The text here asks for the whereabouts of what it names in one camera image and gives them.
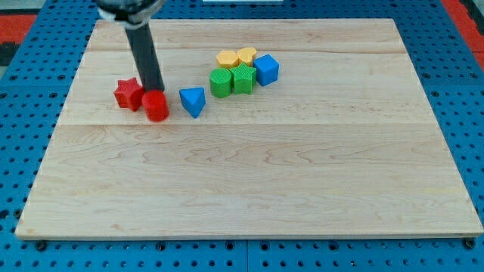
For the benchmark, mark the red cylinder block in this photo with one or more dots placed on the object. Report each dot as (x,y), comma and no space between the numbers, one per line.
(155,105)

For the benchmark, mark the light wooden board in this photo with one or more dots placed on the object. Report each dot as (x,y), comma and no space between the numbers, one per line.
(344,145)

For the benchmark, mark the green star block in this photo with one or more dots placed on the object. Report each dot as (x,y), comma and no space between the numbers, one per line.
(244,78)

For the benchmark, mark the green cylinder block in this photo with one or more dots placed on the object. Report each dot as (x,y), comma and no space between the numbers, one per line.
(220,82)

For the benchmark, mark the blue triangle block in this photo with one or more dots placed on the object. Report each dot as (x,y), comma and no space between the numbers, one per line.
(193,100)

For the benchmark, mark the blue cube block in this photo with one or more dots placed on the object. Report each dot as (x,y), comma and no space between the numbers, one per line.
(267,69)

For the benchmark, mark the yellow hexagon block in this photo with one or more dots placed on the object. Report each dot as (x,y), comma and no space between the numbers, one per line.
(227,59)

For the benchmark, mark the yellow heart block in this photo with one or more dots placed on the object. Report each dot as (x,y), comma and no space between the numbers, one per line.
(246,55)

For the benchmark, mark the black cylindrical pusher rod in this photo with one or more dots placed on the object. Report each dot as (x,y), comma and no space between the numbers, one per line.
(145,57)

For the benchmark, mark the red star block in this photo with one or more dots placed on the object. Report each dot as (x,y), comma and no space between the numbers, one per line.
(128,94)

